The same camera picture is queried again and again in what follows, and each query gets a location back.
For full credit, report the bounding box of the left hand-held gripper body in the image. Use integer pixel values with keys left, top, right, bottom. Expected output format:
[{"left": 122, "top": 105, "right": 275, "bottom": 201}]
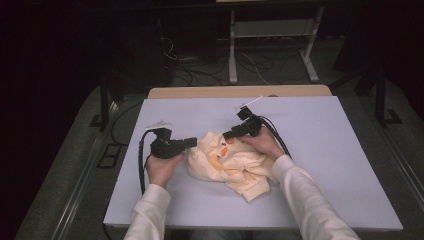
[{"left": 145, "top": 120, "right": 181, "bottom": 160}]

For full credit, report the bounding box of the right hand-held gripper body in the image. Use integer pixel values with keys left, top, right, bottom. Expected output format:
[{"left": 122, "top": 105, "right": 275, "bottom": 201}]
[{"left": 237, "top": 95, "right": 265, "bottom": 138}]

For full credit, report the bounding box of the cream cloth garment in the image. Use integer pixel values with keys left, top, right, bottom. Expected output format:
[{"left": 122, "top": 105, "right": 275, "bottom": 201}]
[{"left": 187, "top": 130, "right": 280, "bottom": 203}]

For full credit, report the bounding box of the person's right hand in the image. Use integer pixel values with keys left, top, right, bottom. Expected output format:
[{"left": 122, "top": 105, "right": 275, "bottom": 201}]
[{"left": 238, "top": 126, "right": 285, "bottom": 163}]

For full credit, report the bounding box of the person's left hand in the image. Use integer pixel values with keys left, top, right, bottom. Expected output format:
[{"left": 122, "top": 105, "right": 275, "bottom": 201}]
[{"left": 145, "top": 151, "right": 186, "bottom": 190}]

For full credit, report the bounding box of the wooden table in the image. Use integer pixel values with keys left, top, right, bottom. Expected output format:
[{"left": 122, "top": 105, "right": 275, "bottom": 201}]
[{"left": 147, "top": 84, "right": 333, "bottom": 100}]

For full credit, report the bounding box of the black metal stand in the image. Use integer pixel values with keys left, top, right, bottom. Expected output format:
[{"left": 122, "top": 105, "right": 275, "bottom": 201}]
[
  {"left": 89, "top": 78, "right": 121, "bottom": 132},
  {"left": 373, "top": 68, "right": 404, "bottom": 128}
]

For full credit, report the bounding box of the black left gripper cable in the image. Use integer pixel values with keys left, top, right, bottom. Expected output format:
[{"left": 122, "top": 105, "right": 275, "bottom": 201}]
[{"left": 138, "top": 129, "right": 158, "bottom": 196}]

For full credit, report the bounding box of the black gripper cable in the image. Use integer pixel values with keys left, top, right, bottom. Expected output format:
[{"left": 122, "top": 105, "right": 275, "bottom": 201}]
[
  {"left": 259, "top": 115, "right": 293, "bottom": 160},
  {"left": 138, "top": 129, "right": 158, "bottom": 196}
]

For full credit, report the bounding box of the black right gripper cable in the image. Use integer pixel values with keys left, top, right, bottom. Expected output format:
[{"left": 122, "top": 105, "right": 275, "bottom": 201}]
[{"left": 259, "top": 115, "right": 293, "bottom": 160}]

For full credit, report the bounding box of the black floor cable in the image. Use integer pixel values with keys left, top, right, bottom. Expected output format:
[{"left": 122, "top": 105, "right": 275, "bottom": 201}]
[{"left": 110, "top": 101, "right": 144, "bottom": 146}]

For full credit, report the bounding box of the tangle of floor cables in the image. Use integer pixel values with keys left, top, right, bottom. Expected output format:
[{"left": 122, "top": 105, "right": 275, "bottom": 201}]
[{"left": 156, "top": 33, "right": 271, "bottom": 88}]

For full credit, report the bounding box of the white metal desk frame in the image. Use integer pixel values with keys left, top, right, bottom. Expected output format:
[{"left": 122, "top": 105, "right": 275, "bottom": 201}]
[{"left": 228, "top": 6, "right": 326, "bottom": 85}]

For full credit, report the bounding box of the metal floor rail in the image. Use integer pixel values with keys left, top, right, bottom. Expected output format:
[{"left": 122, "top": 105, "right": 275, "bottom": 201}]
[{"left": 49, "top": 99, "right": 122, "bottom": 240}]

